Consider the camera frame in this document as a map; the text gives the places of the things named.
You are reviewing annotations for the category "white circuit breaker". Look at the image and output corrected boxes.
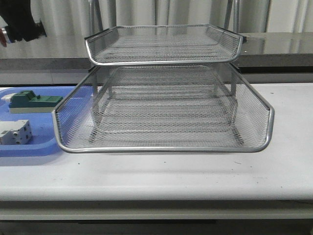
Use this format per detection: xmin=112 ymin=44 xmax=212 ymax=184
xmin=0 ymin=119 xmax=32 ymax=145

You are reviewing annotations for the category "grey stone counter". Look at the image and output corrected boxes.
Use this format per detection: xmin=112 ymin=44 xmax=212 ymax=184
xmin=0 ymin=32 xmax=313 ymax=72

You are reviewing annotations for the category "green knife switch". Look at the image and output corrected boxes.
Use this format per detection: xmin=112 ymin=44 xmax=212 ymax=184
xmin=1 ymin=90 xmax=63 ymax=114

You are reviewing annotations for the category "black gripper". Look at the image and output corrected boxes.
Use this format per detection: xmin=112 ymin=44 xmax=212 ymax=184
xmin=0 ymin=0 xmax=46 ymax=42

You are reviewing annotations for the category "silver rack frame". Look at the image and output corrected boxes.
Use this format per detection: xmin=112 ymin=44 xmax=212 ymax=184
xmin=87 ymin=0 xmax=246 ymax=98

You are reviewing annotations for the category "blue plastic tray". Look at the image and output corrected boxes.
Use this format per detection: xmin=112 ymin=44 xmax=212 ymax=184
xmin=0 ymin=86 xmax=73 ymax=157

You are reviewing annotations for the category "red emergency push button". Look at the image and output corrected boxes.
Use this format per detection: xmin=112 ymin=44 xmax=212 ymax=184
xmin=0 ymin=27 xmax=11 ymax=47

